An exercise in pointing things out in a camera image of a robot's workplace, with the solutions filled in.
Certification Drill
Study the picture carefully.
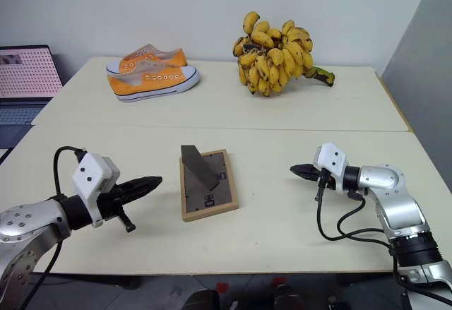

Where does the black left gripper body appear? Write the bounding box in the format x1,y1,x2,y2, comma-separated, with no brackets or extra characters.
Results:
95,184,137,234

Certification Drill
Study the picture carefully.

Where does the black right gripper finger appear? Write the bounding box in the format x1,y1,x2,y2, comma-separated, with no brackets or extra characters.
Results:
290,168,321,182
290,163,319,174

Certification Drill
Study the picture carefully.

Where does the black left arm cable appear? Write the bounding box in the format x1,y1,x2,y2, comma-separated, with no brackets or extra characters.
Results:
20,145,88,310

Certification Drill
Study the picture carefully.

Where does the dark rounded shape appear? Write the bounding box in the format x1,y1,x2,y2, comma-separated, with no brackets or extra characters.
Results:
186,287,222,310
270,282,302,310

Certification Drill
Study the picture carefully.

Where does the laptop computer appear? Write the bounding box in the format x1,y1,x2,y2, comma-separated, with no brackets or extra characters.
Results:
0,44,65,149

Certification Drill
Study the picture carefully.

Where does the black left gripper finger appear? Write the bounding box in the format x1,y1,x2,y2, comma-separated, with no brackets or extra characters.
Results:
121,181,163,204
121,175,164,193

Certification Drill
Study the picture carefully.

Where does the wooden photo frame with stand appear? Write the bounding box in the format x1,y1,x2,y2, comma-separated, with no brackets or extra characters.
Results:
179,144,239,223

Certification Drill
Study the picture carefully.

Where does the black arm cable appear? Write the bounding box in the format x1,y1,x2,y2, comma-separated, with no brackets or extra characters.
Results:
20,145,88,310
314,170,393,251

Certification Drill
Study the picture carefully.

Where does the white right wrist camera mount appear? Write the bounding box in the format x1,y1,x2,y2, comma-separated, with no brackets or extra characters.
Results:
313,143,349,193

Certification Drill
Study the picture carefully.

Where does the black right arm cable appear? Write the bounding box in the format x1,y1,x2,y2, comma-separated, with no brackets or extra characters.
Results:
314,170,393,251

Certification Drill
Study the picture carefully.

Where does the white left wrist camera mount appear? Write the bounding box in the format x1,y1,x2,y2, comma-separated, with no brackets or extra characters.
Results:
71,153,121,228

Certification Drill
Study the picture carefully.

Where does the orange canvas sneaker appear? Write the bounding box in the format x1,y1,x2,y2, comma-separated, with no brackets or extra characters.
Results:
105,43,188,76
107,60,202,104

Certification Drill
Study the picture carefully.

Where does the yellow banana bunch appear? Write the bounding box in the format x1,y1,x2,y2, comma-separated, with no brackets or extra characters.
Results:
232,11,337,98

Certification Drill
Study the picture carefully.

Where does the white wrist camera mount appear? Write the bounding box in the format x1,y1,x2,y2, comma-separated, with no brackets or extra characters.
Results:
313,143,349,193
71,153,121,228

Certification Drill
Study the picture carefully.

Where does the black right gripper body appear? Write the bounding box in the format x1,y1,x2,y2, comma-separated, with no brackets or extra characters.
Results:
314,167,337,202

